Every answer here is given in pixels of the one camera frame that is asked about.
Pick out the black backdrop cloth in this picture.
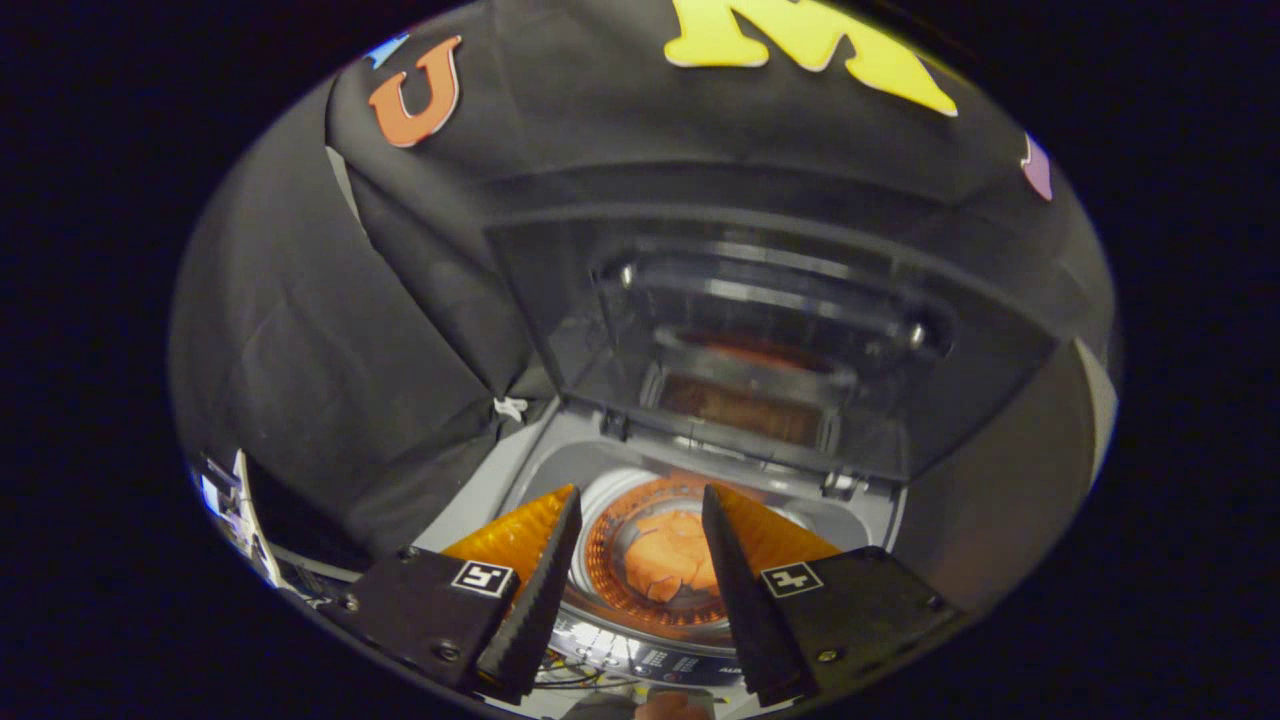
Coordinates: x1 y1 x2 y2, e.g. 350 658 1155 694
170 0 1116 561

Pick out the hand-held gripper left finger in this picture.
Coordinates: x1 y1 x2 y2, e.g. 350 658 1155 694
318 485 584 704

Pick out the white equipment on stand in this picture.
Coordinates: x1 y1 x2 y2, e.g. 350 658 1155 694
195 450 286 591

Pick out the dark washing machine lid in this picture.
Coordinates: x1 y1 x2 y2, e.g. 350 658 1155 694
485 205 1061 483

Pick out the orange shirt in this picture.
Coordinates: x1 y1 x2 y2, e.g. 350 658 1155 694
625 510 721 603

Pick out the thin black floor cable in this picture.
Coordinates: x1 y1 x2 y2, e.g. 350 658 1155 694
535 650 606 693

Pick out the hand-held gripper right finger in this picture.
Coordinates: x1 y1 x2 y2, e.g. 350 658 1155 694
700 485 971 708

